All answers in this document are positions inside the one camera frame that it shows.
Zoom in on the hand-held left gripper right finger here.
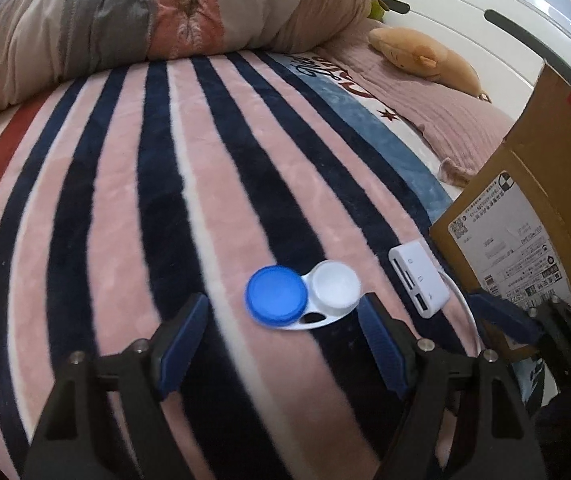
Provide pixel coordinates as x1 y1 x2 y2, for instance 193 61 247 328
358 292 549 480

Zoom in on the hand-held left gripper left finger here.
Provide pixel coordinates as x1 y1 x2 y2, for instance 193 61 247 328
24 292 211 480

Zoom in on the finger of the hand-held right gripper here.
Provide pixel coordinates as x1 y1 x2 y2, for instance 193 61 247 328
468 291 571 386

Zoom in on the blue white contact lens case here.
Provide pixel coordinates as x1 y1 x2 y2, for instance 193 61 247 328
244 260 363 332

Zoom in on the brown cardboard box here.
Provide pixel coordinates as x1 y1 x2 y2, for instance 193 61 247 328
429 60 571 366

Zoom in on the white card reader adapter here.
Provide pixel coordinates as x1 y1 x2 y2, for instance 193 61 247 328
388 244 486 358

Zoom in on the striped plush blanket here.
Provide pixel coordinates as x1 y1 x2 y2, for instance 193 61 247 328
0 50 546 480

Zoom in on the tan plush toy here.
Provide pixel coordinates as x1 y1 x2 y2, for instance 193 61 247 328
368 26 491 103

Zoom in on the patchwork duvet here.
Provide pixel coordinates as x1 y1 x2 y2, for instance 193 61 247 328
0 0 381 133

